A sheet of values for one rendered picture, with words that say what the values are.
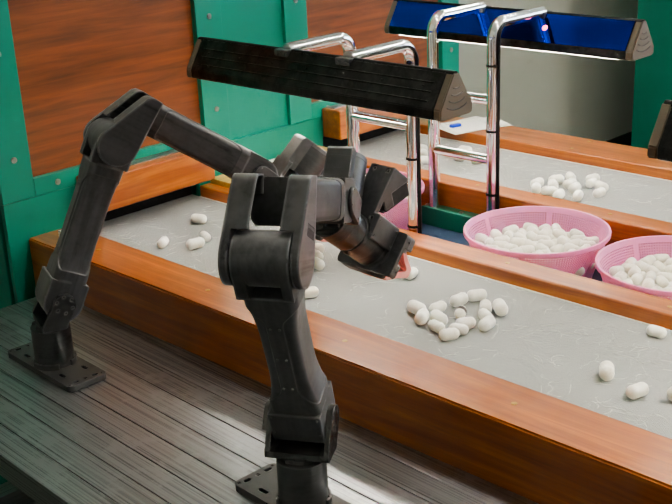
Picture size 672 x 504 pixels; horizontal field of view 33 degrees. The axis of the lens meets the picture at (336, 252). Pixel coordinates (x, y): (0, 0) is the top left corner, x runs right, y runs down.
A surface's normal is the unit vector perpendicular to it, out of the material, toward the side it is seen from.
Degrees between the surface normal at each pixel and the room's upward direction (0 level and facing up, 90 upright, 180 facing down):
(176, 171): 90
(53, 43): 90
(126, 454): 0
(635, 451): 0
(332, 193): 85
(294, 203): 47
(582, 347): 0
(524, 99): 90
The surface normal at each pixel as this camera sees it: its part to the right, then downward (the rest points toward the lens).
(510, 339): -0.04, -0.94
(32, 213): 0.72, 0.22
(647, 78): -0.72, 0.27
